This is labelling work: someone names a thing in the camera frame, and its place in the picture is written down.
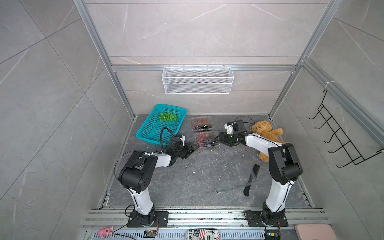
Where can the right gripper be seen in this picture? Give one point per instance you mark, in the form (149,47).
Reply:
(223,139)

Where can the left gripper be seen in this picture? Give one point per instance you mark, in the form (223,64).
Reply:
(190,150)

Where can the red grape bunch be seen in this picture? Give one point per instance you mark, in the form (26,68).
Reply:
(201,138)
(202,122)

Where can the clear plastic clamshell container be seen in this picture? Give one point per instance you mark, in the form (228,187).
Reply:
(193,120)

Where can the teal plastic basket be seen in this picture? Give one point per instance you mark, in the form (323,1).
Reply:
(150,131)

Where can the dark purple grape bunch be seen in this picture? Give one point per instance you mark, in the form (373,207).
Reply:
(202,128)

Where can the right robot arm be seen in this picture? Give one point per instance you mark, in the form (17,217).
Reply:
(284,164)

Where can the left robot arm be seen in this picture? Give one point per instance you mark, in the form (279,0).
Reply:
(138,170)

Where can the green grape bunch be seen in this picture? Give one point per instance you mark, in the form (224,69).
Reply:
(168,117)

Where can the brown teddy bear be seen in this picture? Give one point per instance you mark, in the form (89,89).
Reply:
(265,130)

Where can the black knife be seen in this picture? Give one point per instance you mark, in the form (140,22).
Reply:
(253,175)

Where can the pink pig toy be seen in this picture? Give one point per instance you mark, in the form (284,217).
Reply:
(105,232)

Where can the pink pad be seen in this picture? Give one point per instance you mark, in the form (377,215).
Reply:
(315,232)

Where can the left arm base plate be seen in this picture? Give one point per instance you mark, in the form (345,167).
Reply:
(153,219)

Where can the white wire mesh shelf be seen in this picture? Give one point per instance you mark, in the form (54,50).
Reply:
(197,80)

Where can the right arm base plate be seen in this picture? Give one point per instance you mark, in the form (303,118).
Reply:
(265,218)

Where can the black wire hook rack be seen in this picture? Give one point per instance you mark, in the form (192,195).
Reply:
(355,157)

